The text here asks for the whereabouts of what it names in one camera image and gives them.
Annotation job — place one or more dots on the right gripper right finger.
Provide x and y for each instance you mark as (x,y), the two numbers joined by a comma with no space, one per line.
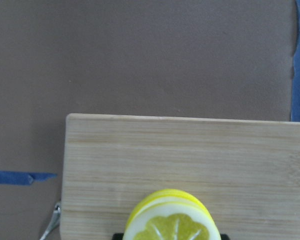
(224,237)

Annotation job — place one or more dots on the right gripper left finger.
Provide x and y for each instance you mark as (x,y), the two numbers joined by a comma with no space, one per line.
(117,236)

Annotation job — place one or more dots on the wooden cutting board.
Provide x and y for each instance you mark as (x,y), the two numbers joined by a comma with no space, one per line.
(245,172)

